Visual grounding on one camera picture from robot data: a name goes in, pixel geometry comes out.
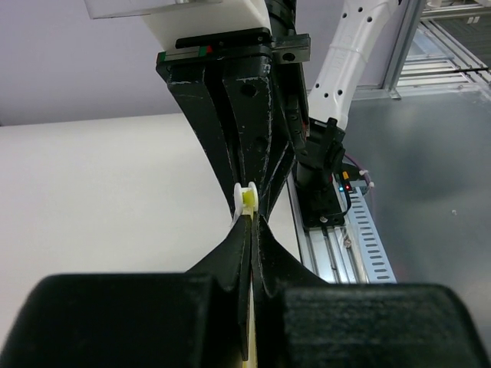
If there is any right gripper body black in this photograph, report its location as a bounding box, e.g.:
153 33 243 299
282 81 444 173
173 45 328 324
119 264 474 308
156 27 310 152

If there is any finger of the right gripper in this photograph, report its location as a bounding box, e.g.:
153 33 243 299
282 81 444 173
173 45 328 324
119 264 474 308
222 55 294 217
156 63 239 212

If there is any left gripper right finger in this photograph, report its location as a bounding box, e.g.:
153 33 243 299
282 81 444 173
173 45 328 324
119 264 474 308
252 216 490 367

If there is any aluminium mounting rail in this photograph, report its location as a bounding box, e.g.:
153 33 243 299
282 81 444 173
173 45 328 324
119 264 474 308
287 176 368 284

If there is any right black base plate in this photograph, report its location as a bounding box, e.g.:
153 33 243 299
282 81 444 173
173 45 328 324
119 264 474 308
297 181 351 228

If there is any grey slotted cable duct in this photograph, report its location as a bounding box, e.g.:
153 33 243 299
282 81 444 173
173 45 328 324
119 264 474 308
348 187 397 284

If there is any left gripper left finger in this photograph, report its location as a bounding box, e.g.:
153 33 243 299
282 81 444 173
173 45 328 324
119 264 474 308
1 215 249 367

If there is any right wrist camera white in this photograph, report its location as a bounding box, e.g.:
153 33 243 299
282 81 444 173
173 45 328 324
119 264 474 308
85 0 272 51

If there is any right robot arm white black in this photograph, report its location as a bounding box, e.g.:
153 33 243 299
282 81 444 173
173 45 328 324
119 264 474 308
147 1 400 226

